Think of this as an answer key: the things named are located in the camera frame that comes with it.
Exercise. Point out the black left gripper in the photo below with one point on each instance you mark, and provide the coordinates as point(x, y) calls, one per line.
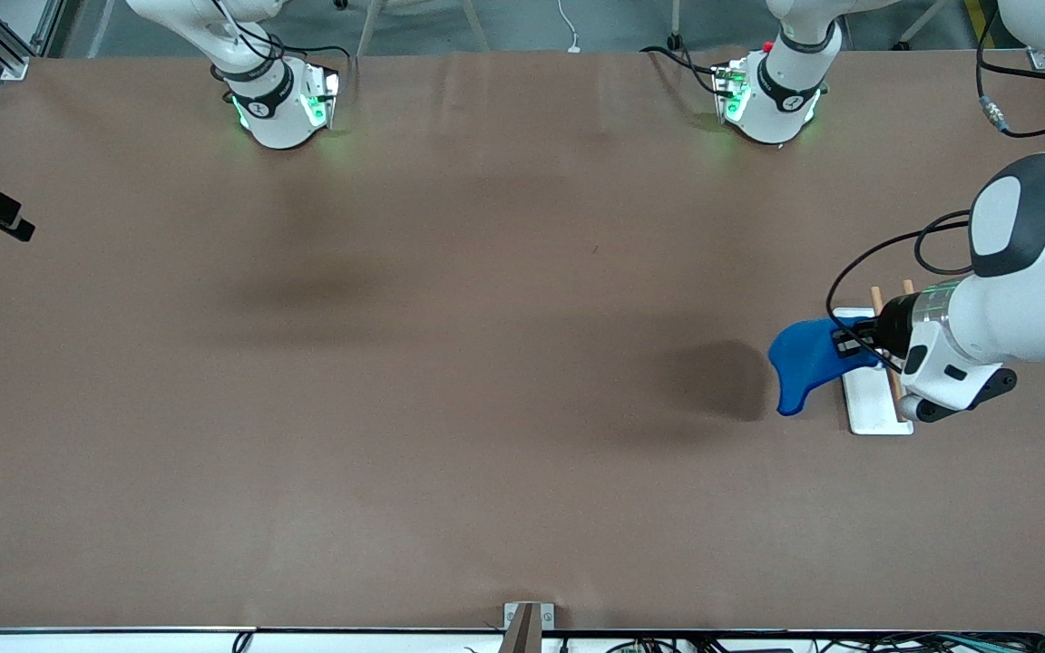
point(892, 329)

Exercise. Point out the beige stand legs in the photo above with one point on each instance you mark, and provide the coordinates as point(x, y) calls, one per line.
point(475, 32)

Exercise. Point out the white towel rack wooden bars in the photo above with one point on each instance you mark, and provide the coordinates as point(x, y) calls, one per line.
point(867, 408)

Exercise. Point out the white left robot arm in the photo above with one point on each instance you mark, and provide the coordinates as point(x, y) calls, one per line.
point(1040, 308)

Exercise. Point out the blue microfibre towel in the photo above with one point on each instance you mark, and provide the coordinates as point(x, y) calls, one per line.
point(804, 358)

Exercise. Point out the aluminium frame profile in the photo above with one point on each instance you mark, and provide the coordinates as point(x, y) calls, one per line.
point(1043, 60)
point(5, 50)

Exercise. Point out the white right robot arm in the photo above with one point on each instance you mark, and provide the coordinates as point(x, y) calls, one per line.
point(273, 118)

